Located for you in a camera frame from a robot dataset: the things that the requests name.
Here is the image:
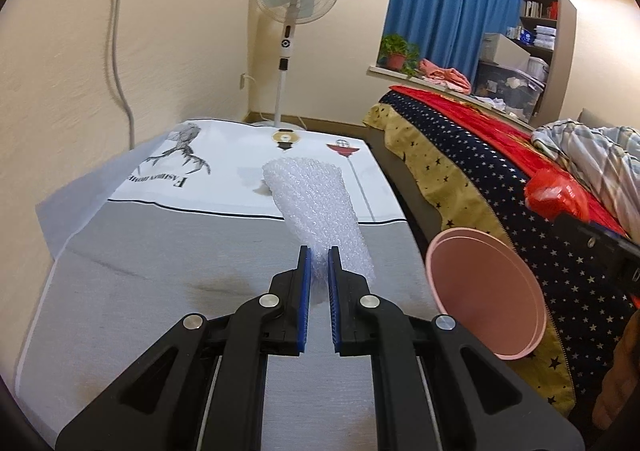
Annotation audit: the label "red foil wrapper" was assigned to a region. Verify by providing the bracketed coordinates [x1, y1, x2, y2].
[524, 169, 589, 221]

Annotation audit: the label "white bubble wrap sheet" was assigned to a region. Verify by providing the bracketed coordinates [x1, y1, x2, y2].
[262, 157, 375, 304]

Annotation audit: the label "pink trash bin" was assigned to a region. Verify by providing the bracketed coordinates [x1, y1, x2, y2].
[425, 228, 547, 361]

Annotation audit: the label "navy star bedsheet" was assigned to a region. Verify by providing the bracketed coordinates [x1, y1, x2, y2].
[364, 86, 634, 412]

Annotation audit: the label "striped grey blue duvet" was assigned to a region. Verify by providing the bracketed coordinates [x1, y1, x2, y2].
[530, 119, 639, 241]

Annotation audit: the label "grey white printed tablecloth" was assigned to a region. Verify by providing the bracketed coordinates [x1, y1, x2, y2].
[14, 120, 437, 443]

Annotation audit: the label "yellow star bed skirt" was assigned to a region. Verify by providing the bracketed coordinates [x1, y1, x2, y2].
[363, 103, 576, 416]

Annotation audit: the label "dark plastic storage bin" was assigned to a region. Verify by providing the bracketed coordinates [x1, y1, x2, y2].
[473, 61, 544, 122]

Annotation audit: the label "white cardboard box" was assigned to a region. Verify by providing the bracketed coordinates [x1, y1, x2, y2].
[480, 33, 529, 72]

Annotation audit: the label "wooden bookshelf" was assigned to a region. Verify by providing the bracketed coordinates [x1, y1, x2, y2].
[520, 0, 577, 127]

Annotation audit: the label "pink folded clothes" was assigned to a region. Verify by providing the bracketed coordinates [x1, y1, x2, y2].
[418, 59, 471, 96]

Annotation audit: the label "potted green plant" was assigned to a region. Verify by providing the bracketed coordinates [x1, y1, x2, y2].
[378, 34, 420, 76]

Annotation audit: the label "blue curtain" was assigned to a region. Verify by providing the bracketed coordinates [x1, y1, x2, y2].
[383, 0, 522, 80]

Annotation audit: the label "grey wall cable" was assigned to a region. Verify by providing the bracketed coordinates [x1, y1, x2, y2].
[106, 0, 138, 151]

